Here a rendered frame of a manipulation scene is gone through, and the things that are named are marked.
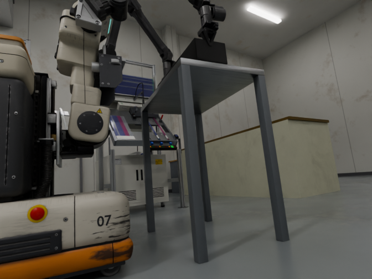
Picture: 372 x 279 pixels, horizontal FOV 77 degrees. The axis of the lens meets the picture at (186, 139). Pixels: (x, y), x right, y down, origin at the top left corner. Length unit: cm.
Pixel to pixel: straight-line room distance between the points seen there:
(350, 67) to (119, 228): 747
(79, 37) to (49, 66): 457
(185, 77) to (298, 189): 205
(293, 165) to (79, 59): 227
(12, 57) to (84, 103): 29
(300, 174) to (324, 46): 599
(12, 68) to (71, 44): 35
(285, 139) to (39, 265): 247
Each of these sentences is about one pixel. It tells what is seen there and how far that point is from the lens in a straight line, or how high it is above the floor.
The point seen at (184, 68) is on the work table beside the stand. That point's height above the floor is 75.
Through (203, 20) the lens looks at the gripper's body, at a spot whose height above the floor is 105.
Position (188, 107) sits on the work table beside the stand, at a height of 58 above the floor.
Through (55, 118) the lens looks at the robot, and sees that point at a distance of 114.
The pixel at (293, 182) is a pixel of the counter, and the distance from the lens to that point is 278.
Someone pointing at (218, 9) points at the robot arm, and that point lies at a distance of 133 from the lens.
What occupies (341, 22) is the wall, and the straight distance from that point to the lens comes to 835.
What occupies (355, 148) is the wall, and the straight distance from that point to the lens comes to 753.
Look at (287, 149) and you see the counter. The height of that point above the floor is 52.
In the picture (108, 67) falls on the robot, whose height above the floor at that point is 83.
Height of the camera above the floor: 30
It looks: 10 degrees up
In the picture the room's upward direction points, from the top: 5 degrees counter-clockwise
